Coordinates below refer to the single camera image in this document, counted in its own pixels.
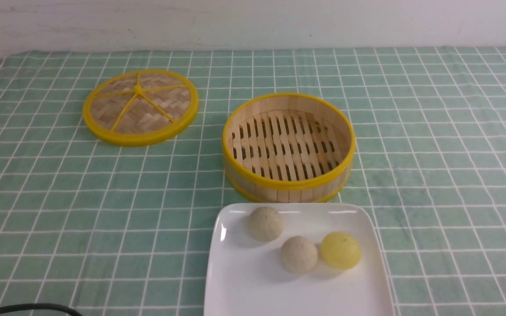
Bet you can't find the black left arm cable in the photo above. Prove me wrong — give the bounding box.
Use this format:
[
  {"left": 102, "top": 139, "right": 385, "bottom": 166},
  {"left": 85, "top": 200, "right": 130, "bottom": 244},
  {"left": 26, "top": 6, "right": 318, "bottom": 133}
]
[{"left": 0, "top": 303, "right": 84, "bottom": 316}]

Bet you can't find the yellow rimmed bamboo steamer lid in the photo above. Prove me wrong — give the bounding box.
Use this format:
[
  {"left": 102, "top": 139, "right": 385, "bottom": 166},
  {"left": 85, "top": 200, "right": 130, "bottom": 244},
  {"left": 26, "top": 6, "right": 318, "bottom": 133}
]
[{"left": 82, "top": 69, "right": 199, "bottom": 147}]

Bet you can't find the green checked tablecloth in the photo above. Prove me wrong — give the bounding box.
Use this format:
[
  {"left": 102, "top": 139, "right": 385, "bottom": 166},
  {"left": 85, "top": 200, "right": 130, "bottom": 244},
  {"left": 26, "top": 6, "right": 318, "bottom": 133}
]
[{"left": 0, "top": 47, "right": 506, "bottom": 316}]

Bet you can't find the white steamed bun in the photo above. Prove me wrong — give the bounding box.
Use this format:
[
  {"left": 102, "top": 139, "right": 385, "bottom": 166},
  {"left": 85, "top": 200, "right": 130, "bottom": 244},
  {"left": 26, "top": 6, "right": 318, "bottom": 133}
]
[
  {"left": 247, "top": 206, "right": 285, "bottom": 242},
  {"left": 280, "top": 236, "right": 318, "bottom": 275}
]

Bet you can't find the white square plate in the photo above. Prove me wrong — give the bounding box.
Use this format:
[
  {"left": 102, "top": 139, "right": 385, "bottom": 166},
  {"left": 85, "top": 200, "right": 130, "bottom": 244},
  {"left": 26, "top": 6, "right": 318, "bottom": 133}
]
[{"left": 203, "top": 203, "right": 395, "bottom": 316}]

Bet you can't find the yellow steamed bun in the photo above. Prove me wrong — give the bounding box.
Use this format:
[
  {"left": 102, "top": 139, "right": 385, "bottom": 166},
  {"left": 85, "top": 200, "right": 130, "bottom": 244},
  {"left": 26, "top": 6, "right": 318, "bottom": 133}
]
[{"left": 321, "top": 231, "right": 362, "bottom": 270}]

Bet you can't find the yellow rimmed bamboo steamer basket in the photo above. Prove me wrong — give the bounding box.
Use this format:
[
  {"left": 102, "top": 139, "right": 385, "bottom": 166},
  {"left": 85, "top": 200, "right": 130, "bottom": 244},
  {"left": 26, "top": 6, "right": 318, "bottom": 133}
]
[{"left": 221, "top": 93, "right": 357, "bottom": 203}]

